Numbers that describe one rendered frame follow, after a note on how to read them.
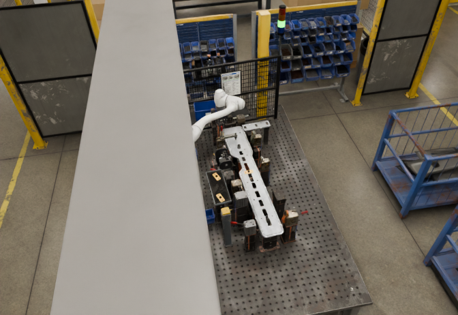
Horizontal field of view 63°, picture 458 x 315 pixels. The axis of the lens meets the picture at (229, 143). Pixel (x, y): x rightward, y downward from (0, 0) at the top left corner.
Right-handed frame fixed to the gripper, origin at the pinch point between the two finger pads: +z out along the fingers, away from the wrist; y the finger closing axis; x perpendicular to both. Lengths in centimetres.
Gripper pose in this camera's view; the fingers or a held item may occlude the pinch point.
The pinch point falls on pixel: (221, 125)
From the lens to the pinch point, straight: 365.9
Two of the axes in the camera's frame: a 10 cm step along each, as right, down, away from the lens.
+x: -2.4, -6.5, 7.2
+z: 0.3, 7.3, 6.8
